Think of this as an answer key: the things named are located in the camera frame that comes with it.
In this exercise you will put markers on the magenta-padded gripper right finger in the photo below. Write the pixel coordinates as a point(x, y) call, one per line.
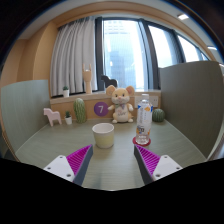
point(166, 165)

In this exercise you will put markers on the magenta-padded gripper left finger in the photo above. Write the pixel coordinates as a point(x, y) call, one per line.
point(60, 166)

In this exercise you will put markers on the clear plastic water bottle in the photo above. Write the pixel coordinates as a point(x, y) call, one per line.
point(144, 120)

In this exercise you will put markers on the small plant in white pot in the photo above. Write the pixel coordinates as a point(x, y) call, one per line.
point(68, 120)
point(66, 93)

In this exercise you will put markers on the pink horse figure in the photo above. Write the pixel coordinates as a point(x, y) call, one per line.
point(52, 116)

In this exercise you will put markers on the round green cactus figure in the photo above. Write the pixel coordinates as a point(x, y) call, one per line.
point(158, 115)

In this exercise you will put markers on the pale yellow cup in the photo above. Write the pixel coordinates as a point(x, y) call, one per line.
point(103, 136)

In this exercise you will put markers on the tall green cactus figure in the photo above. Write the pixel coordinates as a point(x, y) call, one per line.
point(80, 111)

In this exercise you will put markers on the pale green desk divider panel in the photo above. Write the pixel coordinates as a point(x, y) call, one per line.
point(23, 113)

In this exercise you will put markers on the grey desk divider panel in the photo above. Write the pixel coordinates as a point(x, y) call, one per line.
point(193, 106)

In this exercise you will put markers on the round purple number sign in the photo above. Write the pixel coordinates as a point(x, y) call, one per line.
point(100, 109)

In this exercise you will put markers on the beige mouse plush toy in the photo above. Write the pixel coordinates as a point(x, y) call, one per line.
point(120, 110)

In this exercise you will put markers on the wooden hand figure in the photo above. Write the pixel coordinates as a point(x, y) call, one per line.
point(87, 81)

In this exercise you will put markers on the black horse figure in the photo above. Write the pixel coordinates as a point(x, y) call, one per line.
point(109, 81)

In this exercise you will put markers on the white pleated curtain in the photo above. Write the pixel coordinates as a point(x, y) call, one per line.
point(73, 56)

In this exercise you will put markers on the ceiling light strips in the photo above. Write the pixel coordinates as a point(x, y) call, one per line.
point(183, 16)

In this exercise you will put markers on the white wall socket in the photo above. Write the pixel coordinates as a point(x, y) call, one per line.
point(136, 101)
point(154, 101)

